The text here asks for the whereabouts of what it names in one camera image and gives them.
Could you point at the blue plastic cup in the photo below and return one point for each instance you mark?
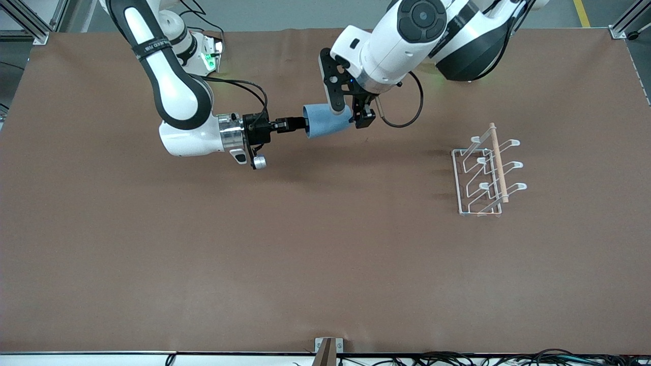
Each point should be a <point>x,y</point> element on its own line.
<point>325,121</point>

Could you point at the brown table mat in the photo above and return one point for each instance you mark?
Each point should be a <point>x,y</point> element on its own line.
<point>305,254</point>

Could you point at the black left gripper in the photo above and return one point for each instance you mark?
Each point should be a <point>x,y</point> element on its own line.
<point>362,103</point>

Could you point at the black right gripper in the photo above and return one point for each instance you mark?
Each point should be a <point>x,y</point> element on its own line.
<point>256,129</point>

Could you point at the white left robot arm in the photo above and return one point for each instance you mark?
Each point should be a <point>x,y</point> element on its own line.
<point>386,51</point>

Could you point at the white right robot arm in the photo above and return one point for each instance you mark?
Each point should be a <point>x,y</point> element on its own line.
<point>173,91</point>

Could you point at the aluminium frame post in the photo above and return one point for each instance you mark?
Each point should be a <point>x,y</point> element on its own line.
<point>30,25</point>
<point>628,20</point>

